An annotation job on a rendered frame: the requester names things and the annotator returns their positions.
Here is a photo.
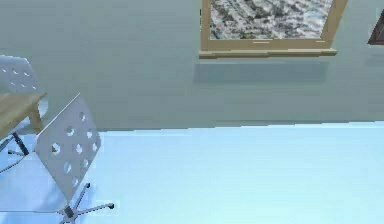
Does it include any wooden framed window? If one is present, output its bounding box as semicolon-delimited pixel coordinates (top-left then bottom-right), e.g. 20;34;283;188
198;0;349;60

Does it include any light wooden table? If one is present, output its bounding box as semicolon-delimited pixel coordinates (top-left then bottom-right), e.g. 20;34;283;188
0;92;48;141

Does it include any dark brown framed picture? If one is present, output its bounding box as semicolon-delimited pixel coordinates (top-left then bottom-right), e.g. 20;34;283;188
367;9;384;46

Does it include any white perforated swivel chair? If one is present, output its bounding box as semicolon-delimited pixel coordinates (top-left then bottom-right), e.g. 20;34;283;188
34;92;116;224
0;55;46;175

